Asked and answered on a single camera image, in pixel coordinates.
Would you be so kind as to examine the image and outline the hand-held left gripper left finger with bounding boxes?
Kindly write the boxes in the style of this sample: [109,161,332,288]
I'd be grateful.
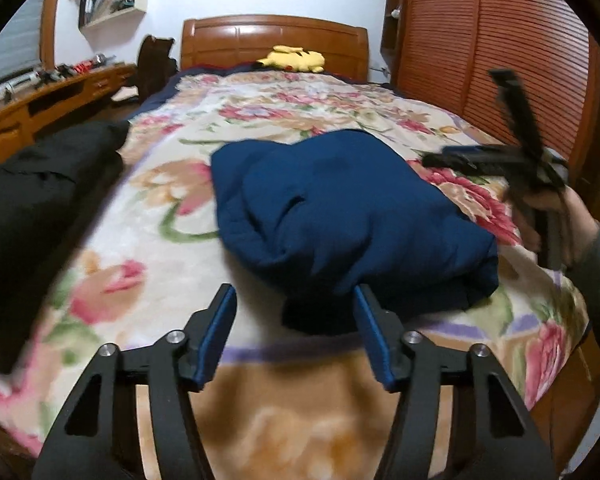
[30,283,238,480]

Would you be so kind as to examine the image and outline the dark brown chair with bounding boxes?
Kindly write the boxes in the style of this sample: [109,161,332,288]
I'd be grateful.
[136,35,178,101]

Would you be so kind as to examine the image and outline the dark blue bed sheet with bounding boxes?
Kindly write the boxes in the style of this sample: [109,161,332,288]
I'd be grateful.
[127,67,191,123]

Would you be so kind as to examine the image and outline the wooden window frame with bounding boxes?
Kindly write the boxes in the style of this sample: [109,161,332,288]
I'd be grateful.
[39,0,68,68]

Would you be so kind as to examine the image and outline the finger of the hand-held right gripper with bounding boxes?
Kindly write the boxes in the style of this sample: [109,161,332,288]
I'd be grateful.
[422,145,521,176]

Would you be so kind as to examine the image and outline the black cloth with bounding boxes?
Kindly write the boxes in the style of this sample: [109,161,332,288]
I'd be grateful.
[0,120,131,376]

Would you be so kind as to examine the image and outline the person's right hand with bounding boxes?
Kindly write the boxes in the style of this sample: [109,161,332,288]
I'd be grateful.
[511,185,600,273]

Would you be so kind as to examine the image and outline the floral printed blanket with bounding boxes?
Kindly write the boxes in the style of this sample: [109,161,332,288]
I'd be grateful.
[0,71,591,480]

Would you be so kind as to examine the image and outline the stack of books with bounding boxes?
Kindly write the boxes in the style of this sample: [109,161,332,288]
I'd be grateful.
[80,0,136,23]

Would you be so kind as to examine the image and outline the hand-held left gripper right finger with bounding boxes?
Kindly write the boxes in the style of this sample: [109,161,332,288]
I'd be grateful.
[352,284,556,480]

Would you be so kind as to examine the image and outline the wooden louvred wardrobe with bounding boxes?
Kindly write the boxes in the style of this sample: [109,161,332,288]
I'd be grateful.
[381,0,600,201]

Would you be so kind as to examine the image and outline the navy blue suit jacket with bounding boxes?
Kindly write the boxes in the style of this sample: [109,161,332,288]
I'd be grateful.
[210,129,499,336]

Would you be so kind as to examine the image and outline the grey window blind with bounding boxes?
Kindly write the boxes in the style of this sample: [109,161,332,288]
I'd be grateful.
[0,0,48,91]

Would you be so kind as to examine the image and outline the wooden desk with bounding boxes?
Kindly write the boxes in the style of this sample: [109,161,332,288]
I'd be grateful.
[0,62,138,166]

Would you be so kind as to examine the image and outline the yellow plush toy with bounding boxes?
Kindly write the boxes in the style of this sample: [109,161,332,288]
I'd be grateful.
[256,45,326,73]

